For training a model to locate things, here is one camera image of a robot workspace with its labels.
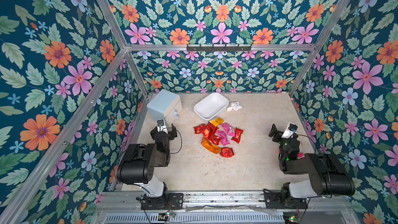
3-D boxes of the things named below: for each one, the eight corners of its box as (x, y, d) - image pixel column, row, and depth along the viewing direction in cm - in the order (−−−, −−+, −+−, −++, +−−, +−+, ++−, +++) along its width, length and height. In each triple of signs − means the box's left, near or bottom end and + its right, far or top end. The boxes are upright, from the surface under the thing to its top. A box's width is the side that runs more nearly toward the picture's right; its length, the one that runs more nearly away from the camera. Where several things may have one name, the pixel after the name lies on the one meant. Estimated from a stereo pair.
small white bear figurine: (227, 111, 111) (227, 108, 108) (226, 105, 115) (227, 101, 112) (241, 111, 111) (242, 108, 108) (240, 105, 115) (241, 101, 112)
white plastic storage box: (190, 112, 110) (189, 107, 106) (213, 94, 122) (213, 89, 117) (208, 126, 102) (208, 122, 98) (231, 105, 114) (232, 100, 110)
